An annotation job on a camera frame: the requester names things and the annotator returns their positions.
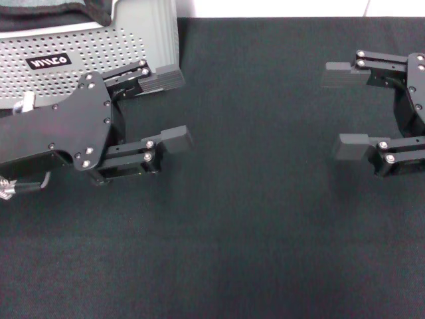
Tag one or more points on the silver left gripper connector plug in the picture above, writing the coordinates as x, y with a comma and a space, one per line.
23, 101

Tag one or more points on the black tablecloth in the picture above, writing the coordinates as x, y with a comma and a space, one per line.
232, 216

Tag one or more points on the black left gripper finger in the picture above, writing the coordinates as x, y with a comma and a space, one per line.
159, 81

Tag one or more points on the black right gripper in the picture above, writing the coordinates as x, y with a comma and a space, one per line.
413, 106

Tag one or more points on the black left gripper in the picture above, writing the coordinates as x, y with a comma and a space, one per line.
66, 133

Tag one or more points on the green towel with black trim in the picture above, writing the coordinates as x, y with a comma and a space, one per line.
50, 4

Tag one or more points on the grey perforated storage box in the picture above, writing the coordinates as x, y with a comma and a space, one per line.
50, 43

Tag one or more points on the dark cloth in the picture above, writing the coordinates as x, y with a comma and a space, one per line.
33, 25

